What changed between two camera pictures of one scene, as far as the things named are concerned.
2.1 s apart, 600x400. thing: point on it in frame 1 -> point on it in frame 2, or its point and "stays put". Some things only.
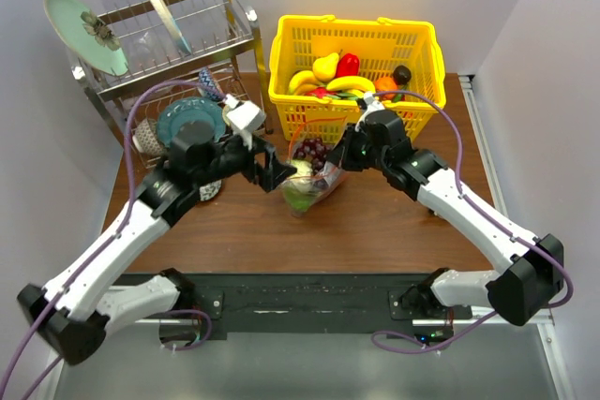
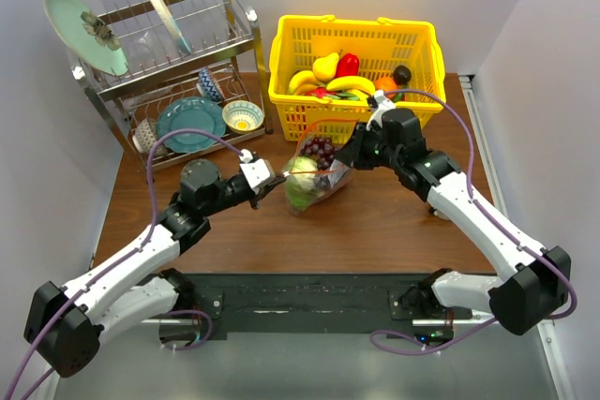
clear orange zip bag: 317,177 stays put
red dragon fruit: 321,92 stays put
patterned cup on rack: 146,139 stays put
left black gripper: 273,172 -> 265,189
